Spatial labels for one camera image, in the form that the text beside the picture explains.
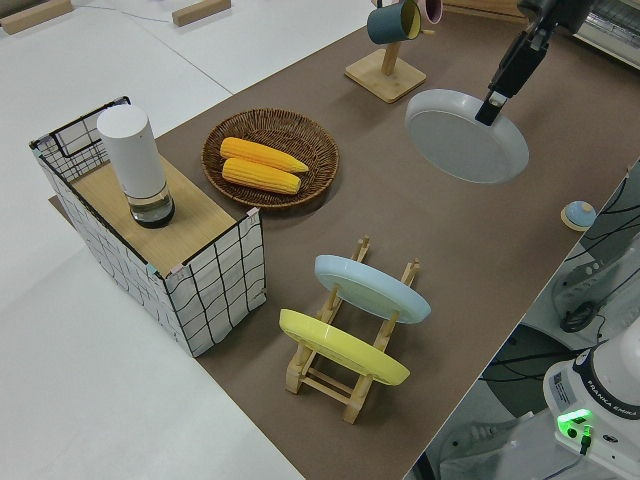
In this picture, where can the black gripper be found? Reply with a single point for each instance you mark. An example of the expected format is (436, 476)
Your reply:
(560, 12)

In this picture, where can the gray plate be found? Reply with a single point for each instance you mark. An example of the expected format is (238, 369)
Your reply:
(460, 145)

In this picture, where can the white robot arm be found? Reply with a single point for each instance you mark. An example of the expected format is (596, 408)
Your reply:
(575, 390)

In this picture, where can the wooden mug rack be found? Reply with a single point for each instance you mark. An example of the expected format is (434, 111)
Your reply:
(385, 80)

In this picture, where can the light blue plate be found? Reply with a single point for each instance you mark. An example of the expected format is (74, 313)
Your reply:
(370, 287)

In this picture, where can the yellow plate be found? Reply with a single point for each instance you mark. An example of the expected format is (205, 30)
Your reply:
(340, 345)

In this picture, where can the wooden plate rack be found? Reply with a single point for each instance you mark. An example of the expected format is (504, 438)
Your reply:
(327, 387)

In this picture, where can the white toaster oven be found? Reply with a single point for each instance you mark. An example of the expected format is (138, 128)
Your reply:
(612, 27)

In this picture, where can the pink mug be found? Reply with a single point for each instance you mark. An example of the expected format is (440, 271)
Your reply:
(431, 10)

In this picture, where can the dark blue mug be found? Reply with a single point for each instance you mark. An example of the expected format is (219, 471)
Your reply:
(387, 22)

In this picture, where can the blue call bell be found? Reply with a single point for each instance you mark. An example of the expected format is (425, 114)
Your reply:
(577, 215)

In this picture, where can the brown table mat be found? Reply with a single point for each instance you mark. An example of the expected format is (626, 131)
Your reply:
(425, 225)

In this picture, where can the gray white equipment housing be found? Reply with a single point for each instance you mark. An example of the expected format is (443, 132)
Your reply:
(582, 280)

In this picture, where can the brown wicker basket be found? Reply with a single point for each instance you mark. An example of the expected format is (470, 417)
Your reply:
(320, 170)

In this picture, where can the yellow corn cob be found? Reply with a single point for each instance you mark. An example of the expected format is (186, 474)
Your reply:
(260, 177)
(260, 154)

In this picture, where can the wooden block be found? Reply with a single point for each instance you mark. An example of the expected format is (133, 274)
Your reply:
(35, 15)
(200, 11)

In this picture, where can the white cylinder bottle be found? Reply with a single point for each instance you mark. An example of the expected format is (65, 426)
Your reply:
(132, 155)

